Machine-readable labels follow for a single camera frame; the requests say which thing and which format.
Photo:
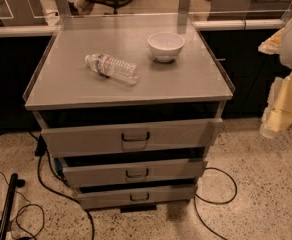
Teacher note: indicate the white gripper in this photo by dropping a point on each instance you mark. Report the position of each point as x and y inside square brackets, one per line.
[278, 111]

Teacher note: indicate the grey top drawer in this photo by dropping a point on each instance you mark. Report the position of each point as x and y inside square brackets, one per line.
[133, 137]

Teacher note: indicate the grey drawer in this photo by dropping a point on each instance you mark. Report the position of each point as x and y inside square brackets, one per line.
[133, 137]
[128, 197]
[115, 174]

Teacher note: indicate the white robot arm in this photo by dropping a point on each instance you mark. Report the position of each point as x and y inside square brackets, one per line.
[285, 54]

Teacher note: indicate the grey drawer cabinet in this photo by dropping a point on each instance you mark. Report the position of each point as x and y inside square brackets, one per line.
[65, 92]

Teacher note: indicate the grey bottom drawer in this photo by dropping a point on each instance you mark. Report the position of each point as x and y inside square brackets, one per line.
[128, 197]

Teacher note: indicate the grey middle drawer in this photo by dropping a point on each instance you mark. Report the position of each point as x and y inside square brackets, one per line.
[115, 174]

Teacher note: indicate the white ceramic bowl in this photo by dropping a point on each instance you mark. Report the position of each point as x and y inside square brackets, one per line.
[165, 46]

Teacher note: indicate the clear plastic water bottle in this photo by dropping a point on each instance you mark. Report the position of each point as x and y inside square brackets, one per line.
[111, 67]

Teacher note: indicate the clear acrylic barrier panel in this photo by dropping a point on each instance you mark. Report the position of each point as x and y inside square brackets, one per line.
[119, 0]

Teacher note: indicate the black pole on floor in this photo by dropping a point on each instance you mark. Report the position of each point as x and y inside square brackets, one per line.
[5, 217]

